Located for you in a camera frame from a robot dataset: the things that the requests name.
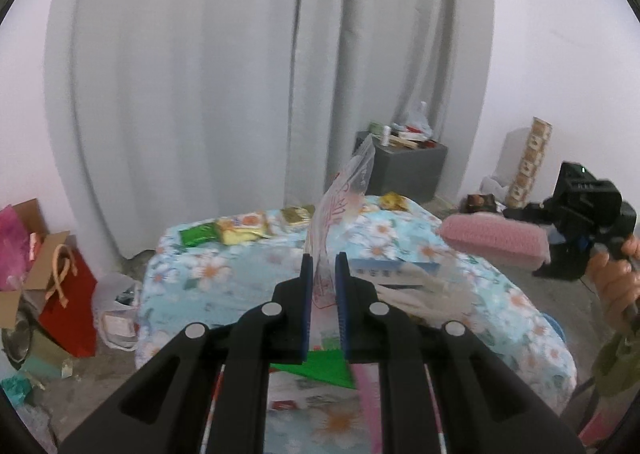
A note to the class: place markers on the bright gold foil packet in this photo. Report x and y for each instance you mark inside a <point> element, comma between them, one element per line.
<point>392,202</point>

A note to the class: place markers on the dark gold foil packet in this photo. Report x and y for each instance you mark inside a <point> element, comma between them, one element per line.
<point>297,216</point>

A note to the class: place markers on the brown cardboard box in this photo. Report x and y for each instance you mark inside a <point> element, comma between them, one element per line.
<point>15,304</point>

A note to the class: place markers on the pink cloth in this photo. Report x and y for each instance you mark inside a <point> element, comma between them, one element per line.
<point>12,244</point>

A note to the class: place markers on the green paper sheet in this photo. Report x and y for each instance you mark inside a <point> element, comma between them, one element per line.
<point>320,371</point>

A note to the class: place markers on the grey cabinet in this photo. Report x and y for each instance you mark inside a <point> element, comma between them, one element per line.
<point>405,171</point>

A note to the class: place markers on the blue plastic basket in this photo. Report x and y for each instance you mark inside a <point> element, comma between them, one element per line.
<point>556,331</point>

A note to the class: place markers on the yellow snack packet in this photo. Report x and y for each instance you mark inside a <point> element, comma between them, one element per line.
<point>240,229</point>

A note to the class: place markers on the white plastic bag with items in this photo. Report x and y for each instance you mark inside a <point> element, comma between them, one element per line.
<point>107,299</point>

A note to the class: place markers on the floral tablecloth table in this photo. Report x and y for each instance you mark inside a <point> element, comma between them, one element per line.
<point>235,279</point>

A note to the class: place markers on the small white bottle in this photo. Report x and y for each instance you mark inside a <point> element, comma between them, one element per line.
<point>386,136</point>

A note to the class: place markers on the pink paper sheet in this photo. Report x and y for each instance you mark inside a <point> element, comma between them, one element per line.
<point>367,404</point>

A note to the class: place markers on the green foil packet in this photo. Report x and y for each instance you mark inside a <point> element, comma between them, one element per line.
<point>199,235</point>

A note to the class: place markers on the person's right hand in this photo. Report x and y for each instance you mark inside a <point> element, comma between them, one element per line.
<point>612,284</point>

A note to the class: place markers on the blue white flat packet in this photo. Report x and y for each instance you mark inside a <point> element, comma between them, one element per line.
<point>375,268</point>

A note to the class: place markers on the white crumpled wrapper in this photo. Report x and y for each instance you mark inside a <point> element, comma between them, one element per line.
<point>430,294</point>

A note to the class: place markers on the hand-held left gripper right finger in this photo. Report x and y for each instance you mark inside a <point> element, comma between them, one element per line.
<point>342,304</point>

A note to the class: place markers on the white grey curtain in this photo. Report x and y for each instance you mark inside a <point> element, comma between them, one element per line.
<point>200,83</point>

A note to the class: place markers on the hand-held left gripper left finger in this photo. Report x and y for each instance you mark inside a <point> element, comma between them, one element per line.
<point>307,304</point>

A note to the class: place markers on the tall patterned box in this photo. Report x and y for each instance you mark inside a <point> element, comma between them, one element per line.
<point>530,163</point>

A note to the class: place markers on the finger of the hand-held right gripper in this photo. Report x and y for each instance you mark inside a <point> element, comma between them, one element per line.
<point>525,214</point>

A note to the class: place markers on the steel pot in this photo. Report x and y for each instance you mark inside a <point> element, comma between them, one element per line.
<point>17,339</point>

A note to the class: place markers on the pink cushion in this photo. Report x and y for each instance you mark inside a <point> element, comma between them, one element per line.
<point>490,239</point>

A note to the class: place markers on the clear plastic bag pink print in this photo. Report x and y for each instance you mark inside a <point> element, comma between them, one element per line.
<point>340,204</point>

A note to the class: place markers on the red paper bag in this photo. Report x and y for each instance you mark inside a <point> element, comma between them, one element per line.
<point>75,314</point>

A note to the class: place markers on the white plastic bag on cabinet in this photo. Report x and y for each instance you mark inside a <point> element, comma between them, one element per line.
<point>417,118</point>

